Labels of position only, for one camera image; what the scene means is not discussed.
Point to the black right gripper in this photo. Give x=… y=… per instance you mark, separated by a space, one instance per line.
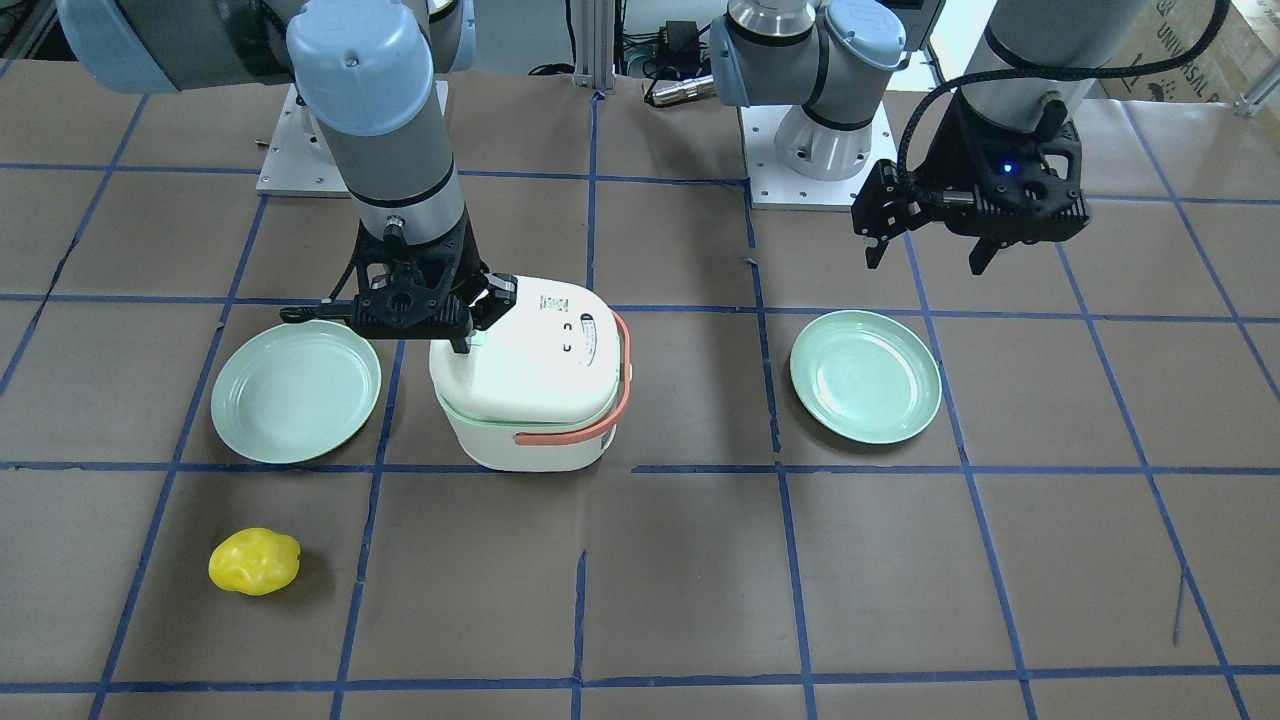
x=492 y=303

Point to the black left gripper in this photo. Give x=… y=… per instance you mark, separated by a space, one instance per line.
x=946 y=160

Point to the white rice cooker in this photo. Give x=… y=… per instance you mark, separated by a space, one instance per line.
x=544 y=387

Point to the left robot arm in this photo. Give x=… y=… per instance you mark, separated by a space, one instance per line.
x=835 y=59

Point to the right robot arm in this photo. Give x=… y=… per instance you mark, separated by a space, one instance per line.
x=366 y=72

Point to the green plate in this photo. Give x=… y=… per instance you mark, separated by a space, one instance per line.
x=866 y=377
x=295 y=392

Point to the yellow toy lemon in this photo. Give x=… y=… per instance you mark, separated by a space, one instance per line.
x=255 y=561

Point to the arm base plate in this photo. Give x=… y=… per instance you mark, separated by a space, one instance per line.
x=796 y=163
x=298 y=163

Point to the aluminium frame post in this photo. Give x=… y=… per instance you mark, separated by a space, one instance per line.
x=594 y=40

